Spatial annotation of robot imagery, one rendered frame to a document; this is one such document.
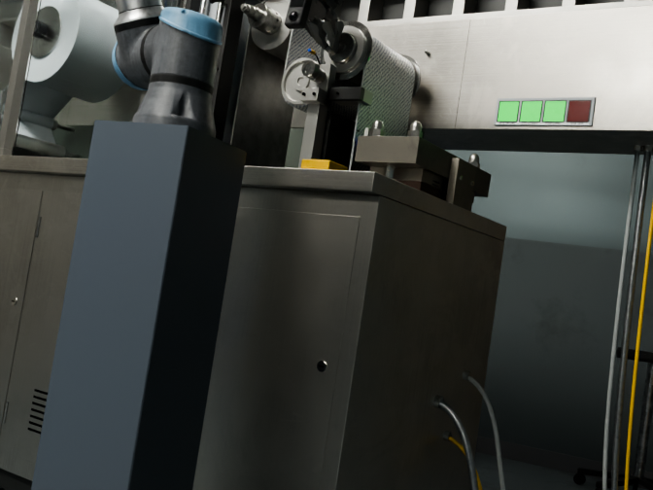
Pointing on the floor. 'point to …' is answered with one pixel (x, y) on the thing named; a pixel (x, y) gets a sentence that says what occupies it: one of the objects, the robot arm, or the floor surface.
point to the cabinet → (286, 338)
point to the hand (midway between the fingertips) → (329, 49)
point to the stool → (638, 433)
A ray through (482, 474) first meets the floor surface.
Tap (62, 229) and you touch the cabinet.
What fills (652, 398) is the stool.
